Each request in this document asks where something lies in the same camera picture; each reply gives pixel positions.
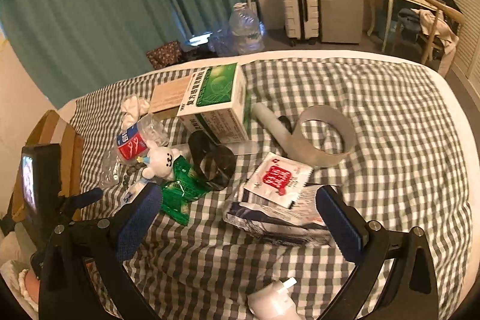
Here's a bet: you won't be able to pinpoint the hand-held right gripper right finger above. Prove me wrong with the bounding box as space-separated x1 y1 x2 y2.
316 186 439 320

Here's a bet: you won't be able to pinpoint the dark blue plastic packet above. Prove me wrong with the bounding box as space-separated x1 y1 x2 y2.
223 183 334 247

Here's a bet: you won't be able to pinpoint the crumpled clear plastic bottles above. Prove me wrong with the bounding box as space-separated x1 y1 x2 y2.
208 29 241 57

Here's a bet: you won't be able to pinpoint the green sachet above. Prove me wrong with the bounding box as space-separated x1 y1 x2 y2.
160 183 193 227
174 157 212 201

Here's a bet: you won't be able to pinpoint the white tube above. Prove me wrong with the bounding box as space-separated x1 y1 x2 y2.
251 103 294 148

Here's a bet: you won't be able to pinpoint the large brown cardboard box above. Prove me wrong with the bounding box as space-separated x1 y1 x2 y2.
10 109 85 224

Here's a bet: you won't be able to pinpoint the large clear water bottle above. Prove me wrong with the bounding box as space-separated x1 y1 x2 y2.
229 3 264 54

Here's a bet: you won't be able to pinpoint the white and blue packet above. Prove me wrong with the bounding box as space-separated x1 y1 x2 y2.
122 179 151 209

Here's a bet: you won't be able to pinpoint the white suitcase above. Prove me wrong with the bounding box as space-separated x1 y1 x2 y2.
278 0 319 46

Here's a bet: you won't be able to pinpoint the small brown cardboard box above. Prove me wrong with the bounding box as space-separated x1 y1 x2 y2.
149 62 253 145

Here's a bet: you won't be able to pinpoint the crumpled white tissue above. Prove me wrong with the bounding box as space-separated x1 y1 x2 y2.
120 97 151 126

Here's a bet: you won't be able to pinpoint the red and blue packet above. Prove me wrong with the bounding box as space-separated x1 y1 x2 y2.
116 130 149 160

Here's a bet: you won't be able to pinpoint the louvered wardrobe door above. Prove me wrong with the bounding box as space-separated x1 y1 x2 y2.
436 0 480 81

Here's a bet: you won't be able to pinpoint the clothes on chair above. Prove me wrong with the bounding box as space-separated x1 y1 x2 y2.
397 7 460 51

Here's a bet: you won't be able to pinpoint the white plastic bottle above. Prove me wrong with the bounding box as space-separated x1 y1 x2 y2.
247 277 301 320

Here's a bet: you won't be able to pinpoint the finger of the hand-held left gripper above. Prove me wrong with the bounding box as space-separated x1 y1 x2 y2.
61 187 104 222

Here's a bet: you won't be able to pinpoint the dark bead bracelet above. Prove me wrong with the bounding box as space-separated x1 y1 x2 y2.
117 162 149 190

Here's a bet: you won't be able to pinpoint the white plush bear toy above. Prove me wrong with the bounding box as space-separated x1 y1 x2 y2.
140 141 182 181

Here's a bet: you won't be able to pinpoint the grey tape roll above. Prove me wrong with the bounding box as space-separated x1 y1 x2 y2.
290 104 355 169

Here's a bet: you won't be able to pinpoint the black tape roll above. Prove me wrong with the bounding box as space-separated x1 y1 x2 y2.
187 130 237 192

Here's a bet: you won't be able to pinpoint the patterned brown gift box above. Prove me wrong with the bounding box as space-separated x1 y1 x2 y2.
146 40 184 69

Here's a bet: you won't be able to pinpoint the red and white sachet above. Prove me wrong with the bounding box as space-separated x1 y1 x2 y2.
243 151 314 209

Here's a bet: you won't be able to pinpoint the grey mini fridge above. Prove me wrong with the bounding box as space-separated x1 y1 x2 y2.
313 0 366 45

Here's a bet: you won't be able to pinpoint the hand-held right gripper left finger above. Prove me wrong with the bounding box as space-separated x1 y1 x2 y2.
37 183 163 320

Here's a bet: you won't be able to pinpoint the wooden chair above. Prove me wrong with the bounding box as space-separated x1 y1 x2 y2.
419 0 466 66

